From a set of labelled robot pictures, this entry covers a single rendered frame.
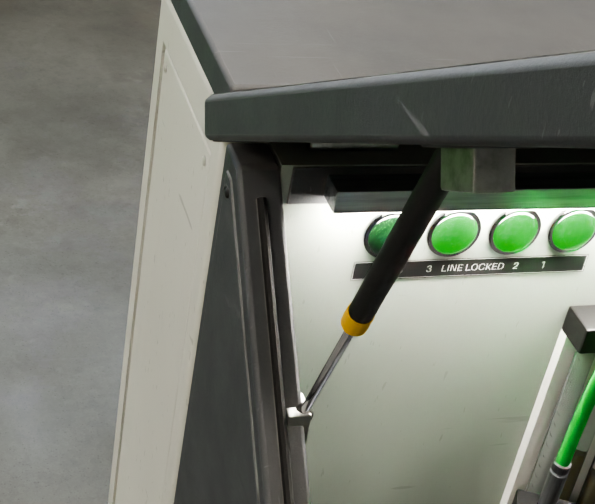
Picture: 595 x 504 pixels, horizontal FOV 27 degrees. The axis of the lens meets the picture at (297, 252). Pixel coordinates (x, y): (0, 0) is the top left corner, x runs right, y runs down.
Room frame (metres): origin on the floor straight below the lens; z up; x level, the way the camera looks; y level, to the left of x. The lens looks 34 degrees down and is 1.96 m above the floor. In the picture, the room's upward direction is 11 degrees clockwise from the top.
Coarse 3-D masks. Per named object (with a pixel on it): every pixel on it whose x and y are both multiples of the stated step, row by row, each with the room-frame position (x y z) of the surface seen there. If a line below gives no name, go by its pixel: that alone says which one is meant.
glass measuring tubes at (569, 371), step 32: (576, 320) 0.99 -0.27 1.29; (576, 352) 0.99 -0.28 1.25; (544, 384) 1.00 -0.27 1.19; (576, 384) 0.98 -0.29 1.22; (544, 416) 1.00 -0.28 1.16; (544, 448) 0.98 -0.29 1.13; (576, 448) 0.99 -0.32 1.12; (512, 480) 1.00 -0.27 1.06; (544, 480) 0.98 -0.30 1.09; (576, 480) 1.00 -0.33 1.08
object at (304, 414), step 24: (432, 168) 0.60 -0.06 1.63; (432, 192) 0.60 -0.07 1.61; (408, 216) 0.62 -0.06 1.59; (432, 216) 0.62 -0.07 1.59; (408, 240) 0.62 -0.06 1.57; (384, 264) 0.64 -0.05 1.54; (360, 288) 0.66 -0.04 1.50; (384, 288) 0.65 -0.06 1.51; (360, 312) 0.66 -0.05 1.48; (336, 360) 0.70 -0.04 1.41; (288, 408) 0.75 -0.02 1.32; (312, 408) 0.75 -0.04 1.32
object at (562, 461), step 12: (588, 384) 0.92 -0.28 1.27; (588, 396) 0.91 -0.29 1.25; (576, 408) 0.93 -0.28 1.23; (588, 408) 0.92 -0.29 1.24; (576, 420) 0.92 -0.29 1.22; (576, 432) 0.92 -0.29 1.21; (564, 444) 0.92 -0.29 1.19; (576, 444) 0.92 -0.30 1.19; (564, 456) 0.92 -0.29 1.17; (552, 468) 0.92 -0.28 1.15; (564, 468) 0.92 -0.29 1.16
